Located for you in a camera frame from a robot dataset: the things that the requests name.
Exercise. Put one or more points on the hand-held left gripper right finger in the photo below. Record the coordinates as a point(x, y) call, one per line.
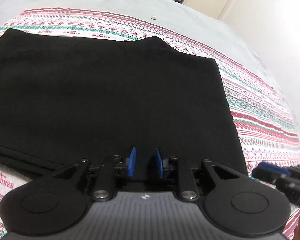
point(159, 163)

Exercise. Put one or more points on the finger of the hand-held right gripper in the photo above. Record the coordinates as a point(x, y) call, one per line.
point(271, 167)
point(265, 175)

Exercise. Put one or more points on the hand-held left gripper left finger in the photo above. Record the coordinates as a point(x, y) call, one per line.
point(132, 162)

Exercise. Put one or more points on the black pants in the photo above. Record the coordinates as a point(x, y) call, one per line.
point(102, 92)

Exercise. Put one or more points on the striped printed blanket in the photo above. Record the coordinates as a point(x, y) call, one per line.
point(260, 110)

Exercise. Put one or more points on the grey bed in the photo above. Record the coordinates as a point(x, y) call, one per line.
point(165, 7)

